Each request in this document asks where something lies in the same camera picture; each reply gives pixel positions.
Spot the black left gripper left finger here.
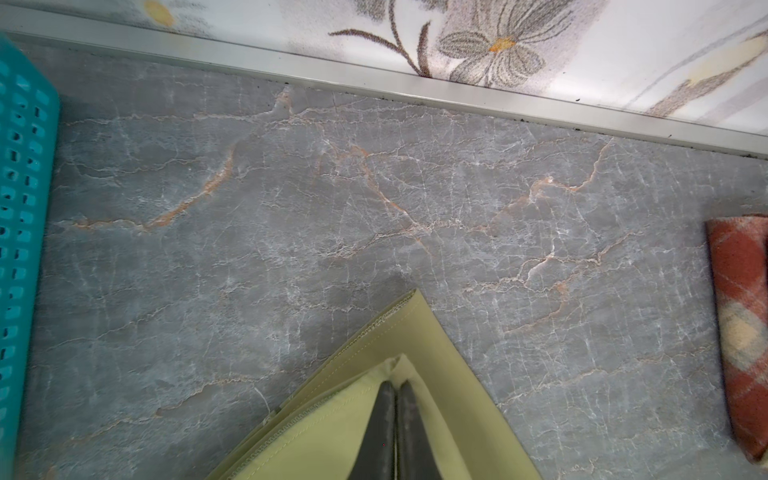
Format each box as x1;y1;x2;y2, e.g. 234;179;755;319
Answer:
348;381;396;480

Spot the red plaid wool skirt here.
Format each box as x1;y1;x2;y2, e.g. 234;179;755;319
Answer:
706;215;767;469

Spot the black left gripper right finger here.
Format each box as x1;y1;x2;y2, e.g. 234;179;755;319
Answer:
397;381;442;480

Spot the olive green skirt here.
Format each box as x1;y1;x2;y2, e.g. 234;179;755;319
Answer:
212;290;538;479

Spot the teal plastic basket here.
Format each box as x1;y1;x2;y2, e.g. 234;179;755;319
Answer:
1;36;60;479

